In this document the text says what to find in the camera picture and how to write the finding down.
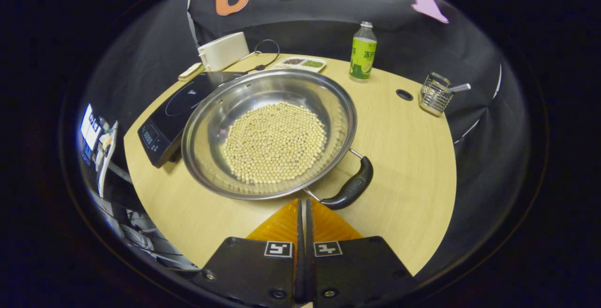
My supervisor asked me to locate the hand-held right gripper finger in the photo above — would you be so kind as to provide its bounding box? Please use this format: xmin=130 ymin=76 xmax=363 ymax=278
xmin=305 ymin=198 xmax=417 ymax=307
xmin=201 ymin=198 xmax=302 ymax=307

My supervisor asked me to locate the stainless steel pot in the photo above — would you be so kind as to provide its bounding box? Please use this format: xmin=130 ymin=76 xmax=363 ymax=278
xmin=181 ymin=69 xmax=374 ymax=211

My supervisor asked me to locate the black induction cooktop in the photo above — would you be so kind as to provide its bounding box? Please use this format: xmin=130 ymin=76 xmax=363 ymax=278
xmin=138 ymin=71 xmax=247 ymax=168

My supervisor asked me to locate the pile of yellow soybeans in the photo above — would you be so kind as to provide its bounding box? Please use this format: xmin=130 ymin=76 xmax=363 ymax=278
xmin=223 ymin=101 xmax=328 ymax=185

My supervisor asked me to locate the white divided spice tray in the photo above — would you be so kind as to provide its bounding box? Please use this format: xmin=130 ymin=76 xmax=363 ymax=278
xmin=271 ymin=56 xmax=327 ymax=73

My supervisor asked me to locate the green label plastic bottle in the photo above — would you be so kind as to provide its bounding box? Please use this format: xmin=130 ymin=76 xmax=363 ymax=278
xmin=349 ymin=21 xmax=378 ymax=84

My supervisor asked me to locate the small plate with bread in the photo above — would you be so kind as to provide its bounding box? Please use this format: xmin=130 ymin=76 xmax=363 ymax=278
xmin=178 ymin=62 xmax=206 ymax=82

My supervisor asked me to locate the white toaster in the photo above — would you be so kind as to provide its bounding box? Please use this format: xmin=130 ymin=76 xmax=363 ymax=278
xmin=198 ymin=31 xmax=250 ymax=72

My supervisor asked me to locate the lit monitor screen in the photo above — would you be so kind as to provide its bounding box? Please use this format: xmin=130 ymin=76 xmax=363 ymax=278
xmin=80 ymin=104 xmax=119 ymax=196

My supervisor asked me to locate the black power cable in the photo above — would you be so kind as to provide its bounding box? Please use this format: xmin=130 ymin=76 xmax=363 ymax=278
xmin=237 ymin=39 xmax=281 ymax=75

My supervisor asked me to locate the metal wire utensil holder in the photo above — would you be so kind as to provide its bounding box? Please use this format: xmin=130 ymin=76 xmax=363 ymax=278
xmin=419 ymin=72 xmax=454 ymax=117

